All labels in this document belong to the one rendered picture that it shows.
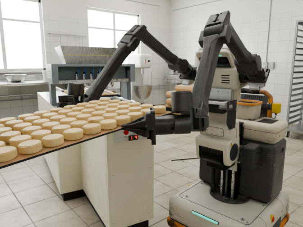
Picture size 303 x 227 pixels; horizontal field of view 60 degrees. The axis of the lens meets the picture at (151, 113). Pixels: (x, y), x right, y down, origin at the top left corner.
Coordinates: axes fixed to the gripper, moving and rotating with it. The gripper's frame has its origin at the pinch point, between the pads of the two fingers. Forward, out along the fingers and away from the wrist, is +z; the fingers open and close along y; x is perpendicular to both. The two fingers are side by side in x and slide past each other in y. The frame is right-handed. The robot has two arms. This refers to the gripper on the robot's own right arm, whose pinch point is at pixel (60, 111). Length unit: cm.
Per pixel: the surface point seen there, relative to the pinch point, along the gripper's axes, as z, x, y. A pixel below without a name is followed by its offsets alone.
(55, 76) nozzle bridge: -108, -36, 6
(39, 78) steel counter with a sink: -402, -165, -15
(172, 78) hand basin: -562, 105, -35
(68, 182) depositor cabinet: -108, -35, -84
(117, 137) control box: -53, 15, -28
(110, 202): -53, 9, -72
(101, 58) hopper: -132, -3, 20
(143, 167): -64, 31, -53
